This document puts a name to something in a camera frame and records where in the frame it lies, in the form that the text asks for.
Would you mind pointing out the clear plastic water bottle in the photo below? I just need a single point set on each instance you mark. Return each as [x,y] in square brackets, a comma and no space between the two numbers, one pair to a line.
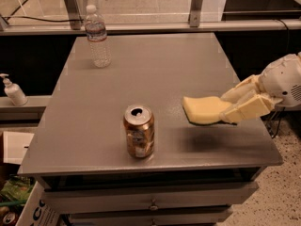
[97,37]

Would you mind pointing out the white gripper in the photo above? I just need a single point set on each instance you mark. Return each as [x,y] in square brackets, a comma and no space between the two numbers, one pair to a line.
[281,80]

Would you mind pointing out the white pump dispenser bottle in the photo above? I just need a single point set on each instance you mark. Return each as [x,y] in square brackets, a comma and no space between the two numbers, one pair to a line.
[13,91]

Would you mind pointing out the grey cabinet with drawers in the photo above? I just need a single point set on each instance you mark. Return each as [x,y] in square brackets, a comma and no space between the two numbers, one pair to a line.
[115,148]

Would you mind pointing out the top drawer knob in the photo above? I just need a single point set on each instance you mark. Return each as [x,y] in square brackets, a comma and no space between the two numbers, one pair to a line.
[153,206]

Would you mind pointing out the orange soda can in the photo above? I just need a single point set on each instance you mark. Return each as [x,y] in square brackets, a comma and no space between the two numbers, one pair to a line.
[138,121]

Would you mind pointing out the white cardboard box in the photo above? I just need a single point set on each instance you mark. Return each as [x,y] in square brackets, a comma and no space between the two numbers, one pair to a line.
[36,212]

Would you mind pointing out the yellow sponge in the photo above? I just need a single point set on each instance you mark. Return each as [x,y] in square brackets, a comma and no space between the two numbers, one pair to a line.
[204,110]

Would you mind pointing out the metal window frame rail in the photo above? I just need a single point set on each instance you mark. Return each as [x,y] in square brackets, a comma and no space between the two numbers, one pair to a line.
[46,17]

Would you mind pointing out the green snack bag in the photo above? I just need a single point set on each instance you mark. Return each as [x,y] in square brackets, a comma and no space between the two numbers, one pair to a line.
[17,189]

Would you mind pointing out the red soda can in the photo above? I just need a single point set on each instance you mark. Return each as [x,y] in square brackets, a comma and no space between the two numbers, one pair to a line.
[10,219]

